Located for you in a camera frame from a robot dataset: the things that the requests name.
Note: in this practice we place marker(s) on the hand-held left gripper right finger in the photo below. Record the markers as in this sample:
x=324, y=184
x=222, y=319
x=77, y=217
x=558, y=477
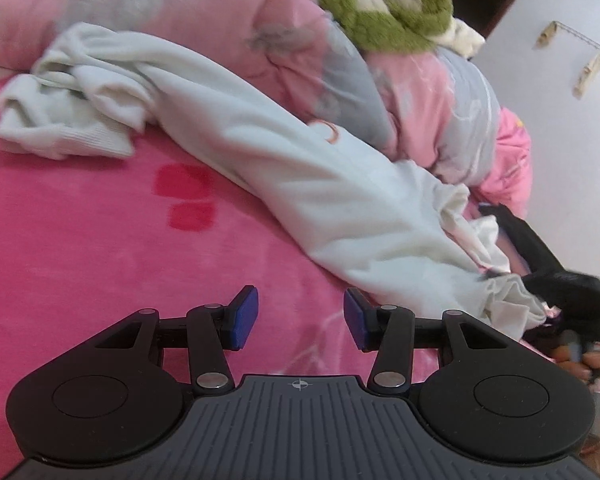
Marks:
x=352, y=320

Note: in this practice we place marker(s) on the green and cream plush blanket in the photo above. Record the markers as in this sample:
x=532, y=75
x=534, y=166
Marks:
x=380, y=25

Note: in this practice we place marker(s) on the person's right hand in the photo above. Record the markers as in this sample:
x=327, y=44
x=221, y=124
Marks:
x=597, y=367

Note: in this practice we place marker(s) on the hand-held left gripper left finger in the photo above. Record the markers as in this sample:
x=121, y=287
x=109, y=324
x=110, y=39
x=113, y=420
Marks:
x=245, y=320

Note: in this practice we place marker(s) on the wall hook rail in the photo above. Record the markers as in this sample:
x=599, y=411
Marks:
x=582, y=37

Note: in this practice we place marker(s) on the white sweatshirt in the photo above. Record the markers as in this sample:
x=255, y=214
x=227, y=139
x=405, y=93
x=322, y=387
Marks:
x=280, y=160

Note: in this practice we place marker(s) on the black garment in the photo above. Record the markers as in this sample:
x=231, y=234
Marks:
x=525, y=240

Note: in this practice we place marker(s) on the pink floral quilt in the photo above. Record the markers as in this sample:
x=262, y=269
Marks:
x=205, y=10

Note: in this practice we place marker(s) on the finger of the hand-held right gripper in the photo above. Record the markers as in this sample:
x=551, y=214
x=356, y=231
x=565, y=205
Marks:
x=542, y=287

